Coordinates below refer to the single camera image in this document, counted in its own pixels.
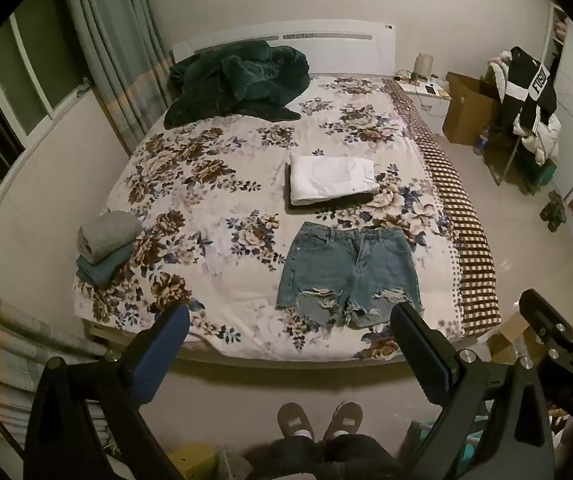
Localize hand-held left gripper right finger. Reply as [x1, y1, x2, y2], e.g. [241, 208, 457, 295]
[389, 302, 558, 480]

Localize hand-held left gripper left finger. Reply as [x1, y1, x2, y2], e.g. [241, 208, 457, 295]
[23, 303, 191, 480]

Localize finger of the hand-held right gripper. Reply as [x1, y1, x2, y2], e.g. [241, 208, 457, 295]
[519, 288, 573, 386]

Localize blue denim shorts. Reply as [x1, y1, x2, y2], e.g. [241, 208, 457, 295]
[275, 221, 424, 330]

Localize white folded pants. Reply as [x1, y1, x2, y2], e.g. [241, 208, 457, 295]
[289, 154, 381, 206]

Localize small cardboard box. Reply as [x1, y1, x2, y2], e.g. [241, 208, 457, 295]
[485, 312, 543, 366]

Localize dark shoes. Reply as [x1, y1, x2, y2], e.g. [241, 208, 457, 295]
[540, 191, 568, 234]

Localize teal folded garment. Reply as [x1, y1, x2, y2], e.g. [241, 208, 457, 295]
[75, 244, 138, 289]

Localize yellow box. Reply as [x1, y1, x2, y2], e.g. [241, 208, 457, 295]
[166, 447, 218, 480]

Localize grey folded garment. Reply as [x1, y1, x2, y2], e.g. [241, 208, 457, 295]
[77, 210, 144, 265]

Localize brown checkered blanket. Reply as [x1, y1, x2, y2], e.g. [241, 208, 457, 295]
[389, 78, 502, 337]

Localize person's legs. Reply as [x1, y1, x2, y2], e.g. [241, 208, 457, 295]
[255, 434, 399, 480]

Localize clothes chair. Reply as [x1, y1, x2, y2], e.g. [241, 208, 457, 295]
[485, 125, 558, 196]

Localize white puffer jacket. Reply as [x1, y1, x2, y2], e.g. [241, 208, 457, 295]
[513, 109, 562, 166]

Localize green striped curtain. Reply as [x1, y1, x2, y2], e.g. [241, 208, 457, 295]
[60, 0, 175, 155]
[0, 278, 118, 457]

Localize floral bed sheet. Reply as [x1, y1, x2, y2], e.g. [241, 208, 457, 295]
[73, 75, 467, 362]

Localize black and white jacket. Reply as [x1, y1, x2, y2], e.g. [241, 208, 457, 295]
[503, 45, 558, 132]

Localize large cardboard box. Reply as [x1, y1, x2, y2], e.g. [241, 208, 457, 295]
[441, 72, 500, 146]

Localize white nightstand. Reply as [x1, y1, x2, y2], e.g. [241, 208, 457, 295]
[400, 79, 453, 137]

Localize beige humidifier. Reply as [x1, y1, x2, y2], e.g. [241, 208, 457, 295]
[413, 52, 435, 82]

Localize dark green blanket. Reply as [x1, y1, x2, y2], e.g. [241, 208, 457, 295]
[163, 41, 311, 129]

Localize window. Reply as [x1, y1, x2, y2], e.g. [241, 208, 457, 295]
[0, 10, 93, 246]

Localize white bed headboard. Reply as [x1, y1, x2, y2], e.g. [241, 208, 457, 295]
[172, 19, 397, 79]

